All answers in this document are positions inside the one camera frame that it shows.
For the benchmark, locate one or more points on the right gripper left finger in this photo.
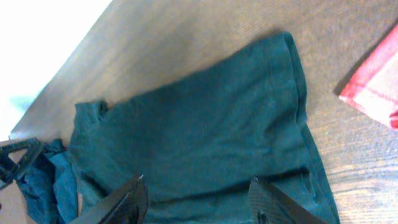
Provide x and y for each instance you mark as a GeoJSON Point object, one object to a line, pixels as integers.
{"type": "Point", "coordinates": [127, 204]}

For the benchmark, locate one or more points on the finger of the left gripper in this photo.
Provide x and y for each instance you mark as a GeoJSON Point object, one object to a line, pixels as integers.
{"type": "Point", "coordinates": [17, 155]}

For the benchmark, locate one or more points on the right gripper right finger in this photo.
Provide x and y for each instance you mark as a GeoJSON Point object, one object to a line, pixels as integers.
{"type": "Point", "coordinates": [269, 205]}

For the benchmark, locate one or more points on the dark green black t-shirt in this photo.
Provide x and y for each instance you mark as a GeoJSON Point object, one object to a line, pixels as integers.
{"type": "Point", "coordinates": [197, 143]}

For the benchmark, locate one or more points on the red orange garment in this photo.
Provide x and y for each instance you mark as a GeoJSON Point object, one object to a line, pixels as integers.
{"type": "Point", "coordinates": [372, 89]}

